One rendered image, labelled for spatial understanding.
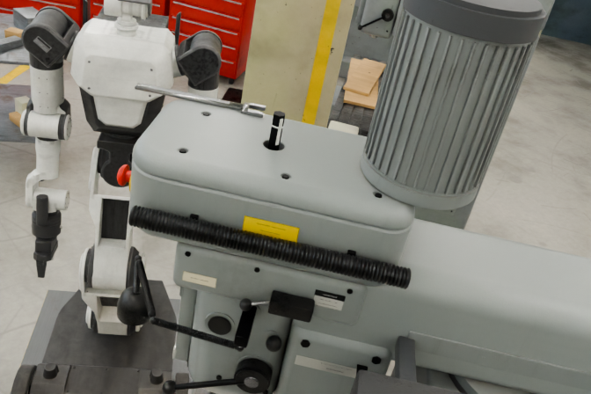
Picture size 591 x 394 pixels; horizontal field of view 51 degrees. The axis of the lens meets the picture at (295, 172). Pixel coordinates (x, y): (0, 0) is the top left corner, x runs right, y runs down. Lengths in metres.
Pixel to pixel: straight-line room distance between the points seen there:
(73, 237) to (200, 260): 2.84
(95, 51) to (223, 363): 0.92
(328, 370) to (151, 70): 0.95
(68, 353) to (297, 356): 1.41
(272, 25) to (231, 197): 1.89
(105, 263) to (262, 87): 1.24
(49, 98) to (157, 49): 0.37
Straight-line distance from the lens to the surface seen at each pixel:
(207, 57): 1.78
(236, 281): 1.09
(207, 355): 1.26
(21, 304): 3.49
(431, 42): 0.90
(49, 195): 2.09
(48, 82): 1.91
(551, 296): 1.16
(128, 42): 1.77
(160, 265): 3.70
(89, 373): 2.37
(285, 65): 2.85
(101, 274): 2.06
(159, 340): 2.50
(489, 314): 1.12
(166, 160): 0.99
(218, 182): 0.97
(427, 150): 0.95
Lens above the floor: 2.39
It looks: 30 degrees down
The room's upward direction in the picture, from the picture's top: 12 degrees clockwise
